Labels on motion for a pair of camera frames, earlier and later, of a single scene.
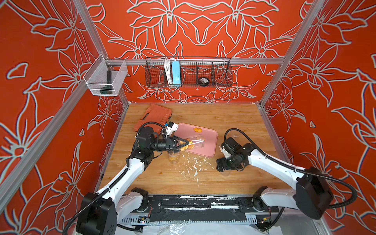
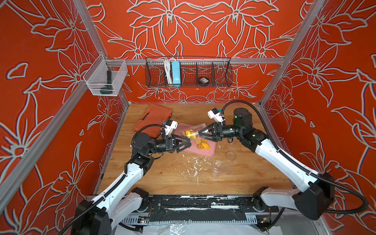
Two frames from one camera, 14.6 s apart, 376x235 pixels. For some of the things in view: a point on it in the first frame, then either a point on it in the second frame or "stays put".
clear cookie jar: x=174 y=157 to x=188 y=132
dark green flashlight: x=108 y=88 stays put
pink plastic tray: x=184 y=131 stays put
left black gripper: x=170 y=145 stays put
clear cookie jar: x=195 y=141 to x=217 y=167
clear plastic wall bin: x=105 y=77 stays put
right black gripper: x=224 y=164 to x=218 y=129
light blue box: x=176 y=74 stays put
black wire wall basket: x=188 y=72 stays put
